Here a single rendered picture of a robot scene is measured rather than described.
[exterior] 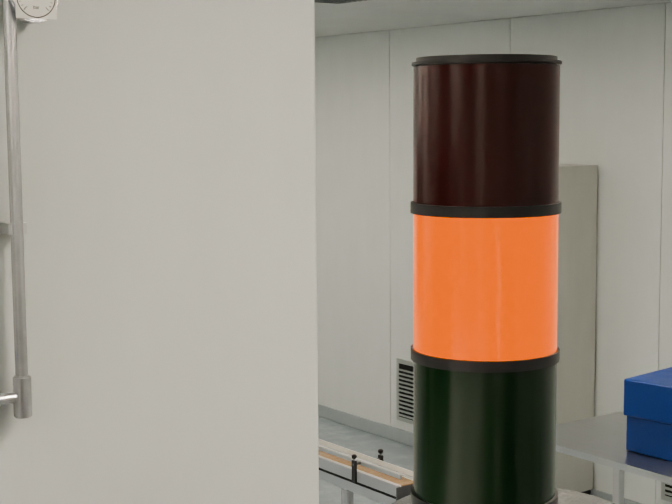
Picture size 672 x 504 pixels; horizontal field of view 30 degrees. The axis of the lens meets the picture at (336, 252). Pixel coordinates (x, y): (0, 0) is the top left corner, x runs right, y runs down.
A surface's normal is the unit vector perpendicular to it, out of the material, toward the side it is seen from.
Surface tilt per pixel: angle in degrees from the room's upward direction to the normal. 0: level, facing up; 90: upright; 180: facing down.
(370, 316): 90
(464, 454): 90
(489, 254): 90
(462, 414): 90
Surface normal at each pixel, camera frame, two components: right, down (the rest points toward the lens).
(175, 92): 0.59, 0.08
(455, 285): -0.52, 0.09
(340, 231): -0.81, 0.07
